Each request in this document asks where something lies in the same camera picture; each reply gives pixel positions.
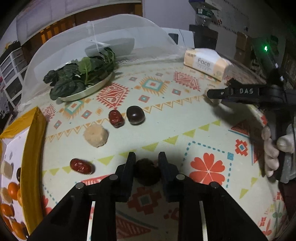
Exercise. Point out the orange tissue pack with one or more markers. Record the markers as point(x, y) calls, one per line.
point(203, 62)

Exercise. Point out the yellow cardboard box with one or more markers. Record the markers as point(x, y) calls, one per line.
point(32, 150)

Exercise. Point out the clear plastic bottle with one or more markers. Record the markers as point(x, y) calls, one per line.
point(204, 15)

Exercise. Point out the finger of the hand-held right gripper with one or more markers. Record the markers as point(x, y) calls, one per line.
point(240, 93)

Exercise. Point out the black box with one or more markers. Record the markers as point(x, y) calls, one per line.
point(203, 34)

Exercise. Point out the white drawer unit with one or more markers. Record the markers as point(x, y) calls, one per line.
point(11, 67)

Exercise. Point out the small orange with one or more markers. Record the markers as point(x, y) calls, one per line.
point(7, 223)
point(12, 190)
point(20, 197)

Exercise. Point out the dark round fruit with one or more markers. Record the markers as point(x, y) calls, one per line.
point(25, 231)
point(146, 173)
point(18, 173)
point(135, 114)

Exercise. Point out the pale round plate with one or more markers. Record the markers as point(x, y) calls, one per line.
point(87, 92)

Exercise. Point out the person's right hand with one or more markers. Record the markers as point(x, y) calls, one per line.
point(269, 150)

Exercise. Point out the patterned tablecloth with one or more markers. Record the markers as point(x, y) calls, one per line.
point(161, 129)

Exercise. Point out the white mesh food cover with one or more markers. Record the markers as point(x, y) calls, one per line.
point(57, 46)

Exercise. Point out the large orange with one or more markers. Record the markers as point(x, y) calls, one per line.
point(7, 209)
point(18, 229)

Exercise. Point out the red date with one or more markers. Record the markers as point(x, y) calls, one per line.
point(82, 166)
point(115, 118)

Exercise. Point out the plate of green leaves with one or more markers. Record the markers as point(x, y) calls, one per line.
point(69, 78)

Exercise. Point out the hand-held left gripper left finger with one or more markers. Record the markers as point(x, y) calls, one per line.
point(130, 169)

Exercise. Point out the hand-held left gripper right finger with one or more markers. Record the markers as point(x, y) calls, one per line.
point(164, 171)

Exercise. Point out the beige sugarcane chunk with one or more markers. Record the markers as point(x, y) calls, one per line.
point(5, 194)
point(96, 135)
point(5, 168)

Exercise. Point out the white chair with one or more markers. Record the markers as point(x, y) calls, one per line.
point(185, 37)

